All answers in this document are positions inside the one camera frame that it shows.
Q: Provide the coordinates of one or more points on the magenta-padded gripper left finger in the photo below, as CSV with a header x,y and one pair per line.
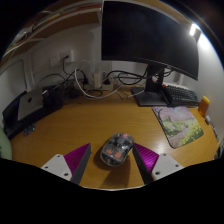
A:
x,y
59,165

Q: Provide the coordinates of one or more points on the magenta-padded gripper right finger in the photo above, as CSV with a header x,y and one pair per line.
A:
x,y
165,165

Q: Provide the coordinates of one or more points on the transparent computer mouse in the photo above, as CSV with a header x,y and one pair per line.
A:
x,y
116,150

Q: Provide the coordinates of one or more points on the flower print mouse pad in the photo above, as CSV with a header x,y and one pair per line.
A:
x,y
180,126

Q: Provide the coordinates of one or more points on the green chair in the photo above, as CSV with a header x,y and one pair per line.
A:
x,y
4,146

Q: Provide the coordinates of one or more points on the black box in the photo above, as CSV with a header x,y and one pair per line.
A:
x,y
13,123

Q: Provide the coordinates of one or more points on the small white case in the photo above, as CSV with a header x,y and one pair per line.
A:
x,y
208,119

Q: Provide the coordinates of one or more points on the silver mini computer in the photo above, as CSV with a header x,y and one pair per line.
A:
x,y
30,105

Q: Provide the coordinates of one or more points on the orange bottle with yellow lid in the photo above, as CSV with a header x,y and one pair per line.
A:
x,y
204,106

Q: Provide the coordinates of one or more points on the black keyboard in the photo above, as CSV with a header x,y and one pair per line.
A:
x,y
181,95

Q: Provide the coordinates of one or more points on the white power strip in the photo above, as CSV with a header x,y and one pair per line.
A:
x,y
100,81

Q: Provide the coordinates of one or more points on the black computer monitor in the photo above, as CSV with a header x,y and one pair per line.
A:
x,y
143,36

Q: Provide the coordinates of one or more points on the bright lamp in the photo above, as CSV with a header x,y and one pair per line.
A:
x,y
193,30

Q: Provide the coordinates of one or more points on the small metal bracket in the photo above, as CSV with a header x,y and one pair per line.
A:
x,y
29,129

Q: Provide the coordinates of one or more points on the white wall outlet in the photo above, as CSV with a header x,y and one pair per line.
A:
x,y
63,57

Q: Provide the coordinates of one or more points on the wooden wall shelf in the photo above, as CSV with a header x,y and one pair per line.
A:
x,y
50,23

